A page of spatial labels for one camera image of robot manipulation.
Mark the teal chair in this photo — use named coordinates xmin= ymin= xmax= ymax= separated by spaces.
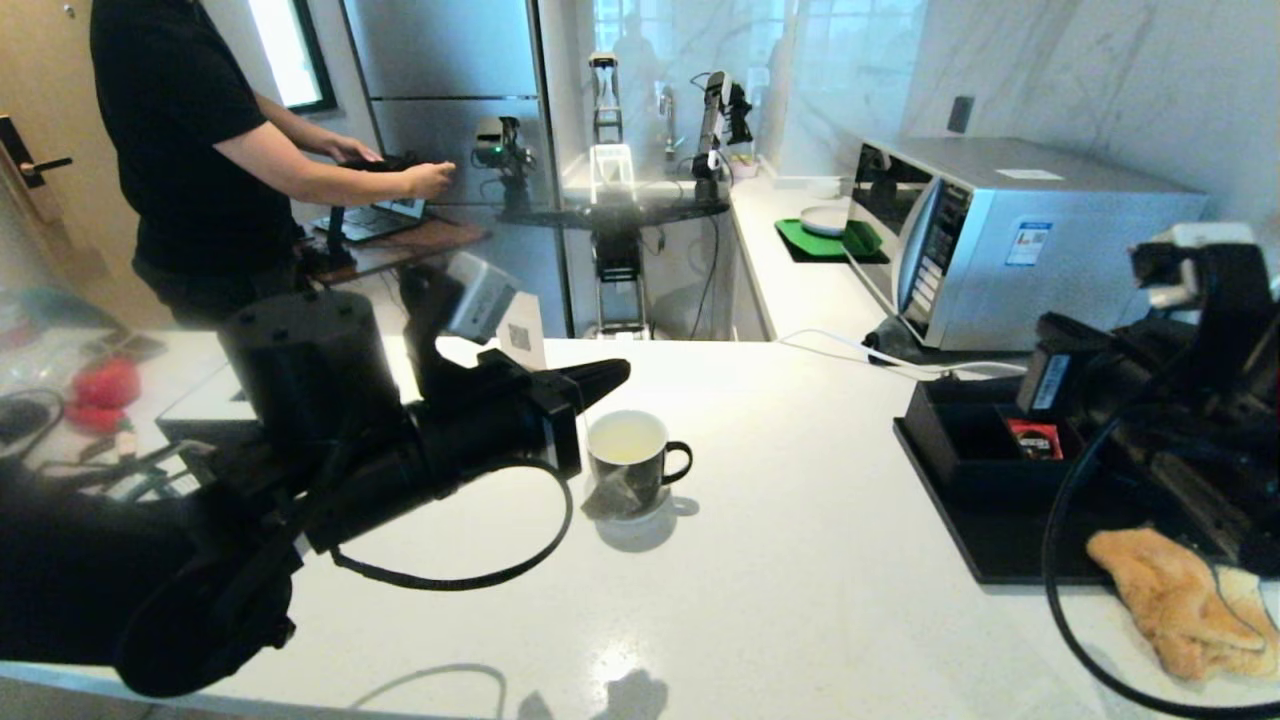
xmin=20 ymin=288 xmax=123 ymax=331

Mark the red plush toy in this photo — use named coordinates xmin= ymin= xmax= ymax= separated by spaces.
xmin=68 ymin=358 xmax=144 ymax=437

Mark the silver refrigerator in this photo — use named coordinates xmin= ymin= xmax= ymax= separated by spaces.
xmin=340 ymin=0 xmax=571 ymax=341

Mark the tea bag with tag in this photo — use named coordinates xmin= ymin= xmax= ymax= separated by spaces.
xmin=580 ymin=462 xmax=643 ymax=521

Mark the black organizer box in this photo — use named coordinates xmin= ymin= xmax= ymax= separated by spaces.
xmin=903 ymin=380 xmax=1098 ymax=501

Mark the wooden door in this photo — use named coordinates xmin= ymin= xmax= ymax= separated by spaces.
xmin=0 ymin=0 xmax=151 ymax=331

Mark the orange cloth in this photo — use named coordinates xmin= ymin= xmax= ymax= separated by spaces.
xmin=1085 ymin=528 xmax=1280 ymax=681

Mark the black tissue box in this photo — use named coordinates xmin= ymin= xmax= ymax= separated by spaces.
xmin=155 ymin=360 xmax=263 ymax=446

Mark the red coffee sachet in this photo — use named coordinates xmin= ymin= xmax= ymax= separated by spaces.
xmin=1005 ymin=420 xmax=1063 ymax=461

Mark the robot behind glass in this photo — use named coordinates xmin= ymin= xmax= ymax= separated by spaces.
xmin=472 ymin=55 xmax=756 ymax=341

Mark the person in black shirt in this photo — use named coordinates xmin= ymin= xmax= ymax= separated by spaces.
xmin=90 ymin=0 xmax=456 ymax=326

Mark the wooden table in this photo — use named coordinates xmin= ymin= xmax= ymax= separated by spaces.
xmin=318 ymin=218 xmax=491 ymax=301

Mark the black door handle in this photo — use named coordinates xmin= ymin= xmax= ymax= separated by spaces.
xmin=0 ymin=118 xmax=76 ymax=193

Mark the bright window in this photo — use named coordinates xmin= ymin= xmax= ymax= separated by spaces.
xmin=247 ymin=0 xmax=336 ymax=116

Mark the black ceramic mug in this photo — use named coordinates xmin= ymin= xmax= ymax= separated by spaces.
xmin=586 ymin=410 xmax=693 ymax=517

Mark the silver microwave oven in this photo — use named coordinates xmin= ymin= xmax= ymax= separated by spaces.
xmin=845 ymin=138 xmax=1208 ymax=356

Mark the black serving tray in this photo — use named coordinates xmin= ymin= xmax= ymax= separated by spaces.
xmin=890 ymin=380 xmax=1280 ymax=586

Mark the QR code sign stand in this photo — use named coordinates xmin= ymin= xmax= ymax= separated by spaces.
xmin=500 ymin=290 xmax=551 ymax=373

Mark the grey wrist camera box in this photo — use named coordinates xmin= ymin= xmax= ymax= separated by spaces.
xmin=440 ymin=250 xmax=521 ymax=346
xmin=1130 ymin=222 xmax=1259 ymax=309

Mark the open laptop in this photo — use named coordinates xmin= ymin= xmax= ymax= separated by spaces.
xmin=315 ymin=195 xmax=429 ymax=243

